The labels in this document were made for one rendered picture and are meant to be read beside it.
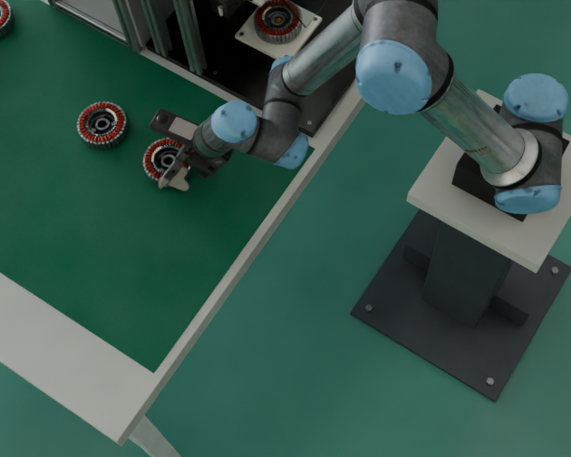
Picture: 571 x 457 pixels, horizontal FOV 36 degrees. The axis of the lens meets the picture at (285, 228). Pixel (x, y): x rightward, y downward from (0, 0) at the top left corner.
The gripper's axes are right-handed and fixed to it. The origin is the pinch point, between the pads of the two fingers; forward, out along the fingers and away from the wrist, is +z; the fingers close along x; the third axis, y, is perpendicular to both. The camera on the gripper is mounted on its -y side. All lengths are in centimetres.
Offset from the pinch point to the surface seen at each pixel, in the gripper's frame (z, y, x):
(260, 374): 57, 61, -18
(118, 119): 9.6, -13.9, 4.3
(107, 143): 10.0, -13.0, -1.9
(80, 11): 22.5, -34.6, 27.4
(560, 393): 18, 129, 12
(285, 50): -3.3, 9.3, 36.9
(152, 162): 3.4, -2.9, -2.2
